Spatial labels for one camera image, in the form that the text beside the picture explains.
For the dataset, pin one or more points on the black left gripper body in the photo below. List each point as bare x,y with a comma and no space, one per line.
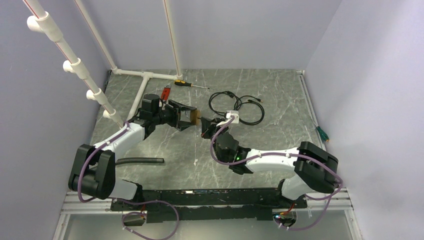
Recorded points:
173,115

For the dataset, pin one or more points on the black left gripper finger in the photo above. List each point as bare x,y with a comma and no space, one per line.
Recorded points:
179,107
183,125

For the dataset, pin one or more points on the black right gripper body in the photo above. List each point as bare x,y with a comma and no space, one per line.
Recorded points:
210,132

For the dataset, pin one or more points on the large brass padlock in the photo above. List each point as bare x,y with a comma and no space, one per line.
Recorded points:
195,117

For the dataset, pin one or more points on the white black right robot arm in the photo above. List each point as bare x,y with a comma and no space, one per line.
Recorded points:
313,168

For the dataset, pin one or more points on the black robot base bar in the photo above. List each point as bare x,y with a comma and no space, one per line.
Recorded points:
210,204

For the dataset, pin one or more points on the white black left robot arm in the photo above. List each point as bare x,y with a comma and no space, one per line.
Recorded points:
93,174

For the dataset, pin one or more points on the yellow black screwdriver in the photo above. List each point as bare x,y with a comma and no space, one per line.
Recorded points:
182,83

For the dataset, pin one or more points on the grey adjustable wrench red handle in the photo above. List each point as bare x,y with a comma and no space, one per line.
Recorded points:
165,93

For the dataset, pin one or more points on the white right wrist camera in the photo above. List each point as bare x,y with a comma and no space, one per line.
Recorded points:
230,117

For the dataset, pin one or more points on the green handled screwdriver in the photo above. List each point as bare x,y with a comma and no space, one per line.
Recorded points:
322,134

